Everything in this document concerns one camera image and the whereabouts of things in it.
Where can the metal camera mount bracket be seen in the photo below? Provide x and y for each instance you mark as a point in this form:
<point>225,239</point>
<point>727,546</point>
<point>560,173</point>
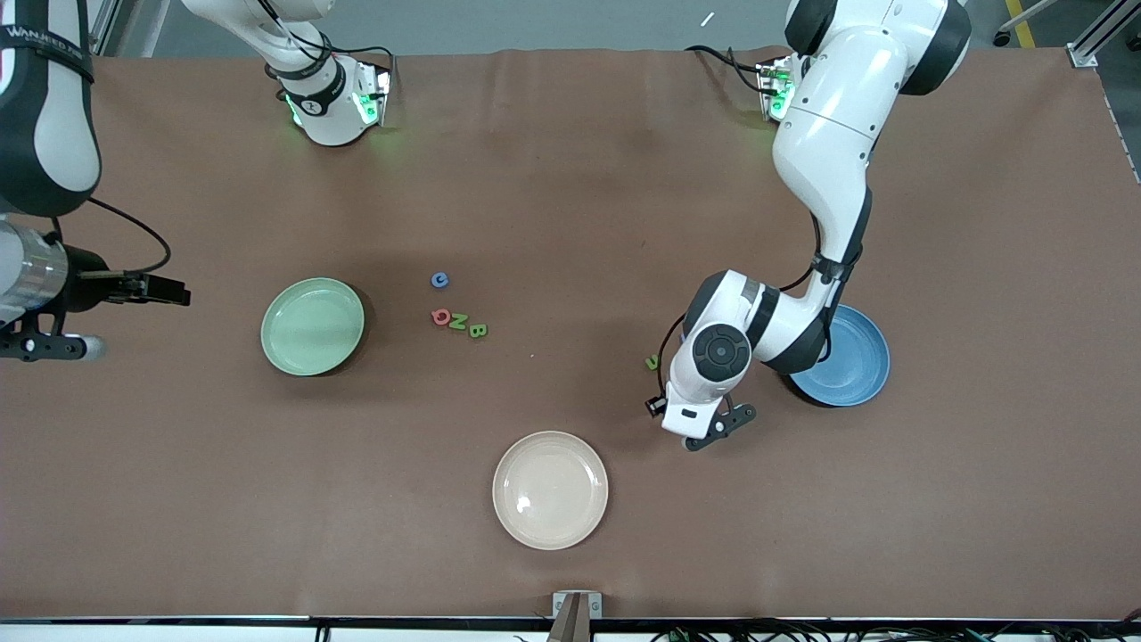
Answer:
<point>577,624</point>

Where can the table edge rail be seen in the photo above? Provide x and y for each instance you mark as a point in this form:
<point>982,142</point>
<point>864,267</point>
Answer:
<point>178,633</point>

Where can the blue plate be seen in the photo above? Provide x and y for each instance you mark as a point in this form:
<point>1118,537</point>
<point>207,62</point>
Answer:
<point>856,366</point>

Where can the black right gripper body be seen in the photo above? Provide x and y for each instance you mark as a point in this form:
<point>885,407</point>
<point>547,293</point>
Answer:
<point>89,283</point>

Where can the green foam letter B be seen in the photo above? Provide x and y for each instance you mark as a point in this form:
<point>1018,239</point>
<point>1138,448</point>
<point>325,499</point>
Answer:
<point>478,331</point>

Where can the metal leg with caster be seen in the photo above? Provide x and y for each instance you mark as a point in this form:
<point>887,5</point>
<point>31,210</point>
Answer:
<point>1002,38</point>

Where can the aluminium frame profile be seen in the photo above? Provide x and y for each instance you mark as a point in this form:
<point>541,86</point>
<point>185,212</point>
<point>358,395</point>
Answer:
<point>1083,55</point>
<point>111,18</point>

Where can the beige plate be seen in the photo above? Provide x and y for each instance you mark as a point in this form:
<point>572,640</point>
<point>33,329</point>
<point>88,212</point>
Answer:
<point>550,490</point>

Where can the brown table mat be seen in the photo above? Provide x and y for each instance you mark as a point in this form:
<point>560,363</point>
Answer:
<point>570,223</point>

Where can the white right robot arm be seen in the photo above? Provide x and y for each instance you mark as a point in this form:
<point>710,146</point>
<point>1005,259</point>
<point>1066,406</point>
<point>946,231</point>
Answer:
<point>53,134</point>

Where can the light green plate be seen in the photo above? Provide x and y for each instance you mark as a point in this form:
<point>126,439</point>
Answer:
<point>312,325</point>

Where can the red foam letter Q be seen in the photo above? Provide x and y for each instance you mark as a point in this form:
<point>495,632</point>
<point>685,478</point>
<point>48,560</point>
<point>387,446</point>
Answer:
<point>435,317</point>

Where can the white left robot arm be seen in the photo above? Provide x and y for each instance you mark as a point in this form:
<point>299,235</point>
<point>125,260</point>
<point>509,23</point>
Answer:
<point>829,134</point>

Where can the green foam letter N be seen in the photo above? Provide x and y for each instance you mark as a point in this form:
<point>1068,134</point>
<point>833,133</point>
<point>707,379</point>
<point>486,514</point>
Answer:
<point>458,322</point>

